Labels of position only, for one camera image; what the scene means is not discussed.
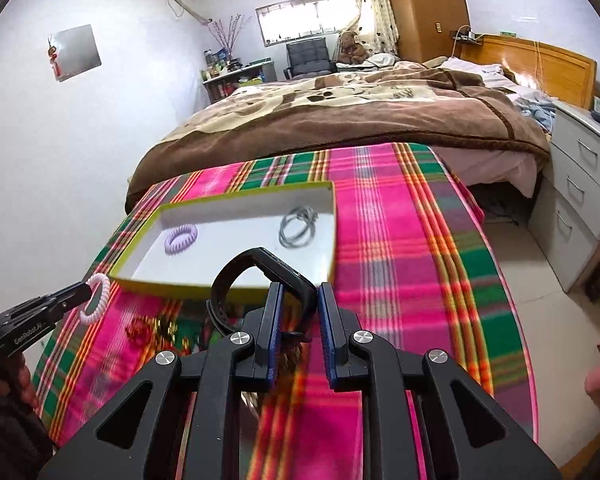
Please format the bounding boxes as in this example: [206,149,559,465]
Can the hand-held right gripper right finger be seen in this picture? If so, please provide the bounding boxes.
[317,281,563,480]

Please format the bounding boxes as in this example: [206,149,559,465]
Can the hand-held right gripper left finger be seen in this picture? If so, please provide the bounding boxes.
[37,281,286,480]

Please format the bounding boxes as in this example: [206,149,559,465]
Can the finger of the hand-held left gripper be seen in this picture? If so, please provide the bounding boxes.
[39,281,95,317]

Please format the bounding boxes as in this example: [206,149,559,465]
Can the pink spiral hair tie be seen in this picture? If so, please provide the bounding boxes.
[79,273,112,325]

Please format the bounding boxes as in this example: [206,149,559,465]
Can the black wristband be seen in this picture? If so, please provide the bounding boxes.
[205,247,317,346]

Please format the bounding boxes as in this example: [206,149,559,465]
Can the red gold charm bracelet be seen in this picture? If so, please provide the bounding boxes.
[150,316,193,356]

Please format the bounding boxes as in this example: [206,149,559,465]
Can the yellow-green cardboard box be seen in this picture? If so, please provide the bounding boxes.
[109,181,337,306]

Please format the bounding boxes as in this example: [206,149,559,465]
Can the person's left hand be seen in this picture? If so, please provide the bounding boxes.
[0,352,40,411]

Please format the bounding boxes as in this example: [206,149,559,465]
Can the pink plaid tablecloth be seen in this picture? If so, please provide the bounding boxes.
[32,142,533,480]

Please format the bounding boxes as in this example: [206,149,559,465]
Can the bed with brown blanket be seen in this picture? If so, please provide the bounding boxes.
[125,60,551,213]

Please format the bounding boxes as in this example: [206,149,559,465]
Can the pink bed sheet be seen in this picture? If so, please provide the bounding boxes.
[430,146,547,199]

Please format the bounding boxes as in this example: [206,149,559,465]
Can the red hanging ornament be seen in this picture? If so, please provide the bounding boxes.
[47,35,64,82]

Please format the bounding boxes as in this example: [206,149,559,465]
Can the white shelf with bottles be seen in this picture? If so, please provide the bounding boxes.
[201,57,276,106]

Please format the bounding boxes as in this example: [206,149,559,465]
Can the grey padded chair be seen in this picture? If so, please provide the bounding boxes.
[285,37,338,81]

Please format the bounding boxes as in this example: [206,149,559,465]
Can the brown teddy bear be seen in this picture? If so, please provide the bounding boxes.
[336,31,369,65]

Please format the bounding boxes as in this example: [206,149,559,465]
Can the white drawer nightstand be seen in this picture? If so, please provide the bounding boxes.
[527,97,600,293]

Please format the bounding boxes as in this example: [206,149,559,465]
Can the purple flower branches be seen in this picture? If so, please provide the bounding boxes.
[209,14,251,62]

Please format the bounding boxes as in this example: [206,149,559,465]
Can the white pillow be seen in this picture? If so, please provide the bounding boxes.
[442,57,518,92]

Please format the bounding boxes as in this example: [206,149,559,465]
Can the blue crumpled clothes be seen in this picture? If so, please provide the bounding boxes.
[512,97,557,134]

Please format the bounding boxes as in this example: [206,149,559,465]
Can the barred window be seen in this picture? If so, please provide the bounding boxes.
[256,0,353,47]

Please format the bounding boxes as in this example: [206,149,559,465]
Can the air conditioner pipe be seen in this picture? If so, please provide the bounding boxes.
[160,0,214,25]

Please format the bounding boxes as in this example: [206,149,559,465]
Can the spotted curtain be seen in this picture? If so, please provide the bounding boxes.
[344,0,399,57]

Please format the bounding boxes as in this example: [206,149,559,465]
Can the wooden wardrobe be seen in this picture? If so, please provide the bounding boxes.
[380,0,471,63]

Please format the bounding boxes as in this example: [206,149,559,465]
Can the wooden bed headboard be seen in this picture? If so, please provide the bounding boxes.
[452,35,598,111]

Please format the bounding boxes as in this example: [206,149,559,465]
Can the grey elastic hair ties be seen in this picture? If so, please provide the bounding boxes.
[278,205,320,251]

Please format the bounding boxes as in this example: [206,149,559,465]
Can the purple spiral hair tie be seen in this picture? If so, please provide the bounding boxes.
[164,225,200,257]

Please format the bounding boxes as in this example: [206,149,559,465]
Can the square wall mirror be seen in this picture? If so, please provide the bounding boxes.
[51,24,102,81]

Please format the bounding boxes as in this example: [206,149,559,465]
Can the white charging cable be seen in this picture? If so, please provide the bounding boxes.
[532,40,544,92]

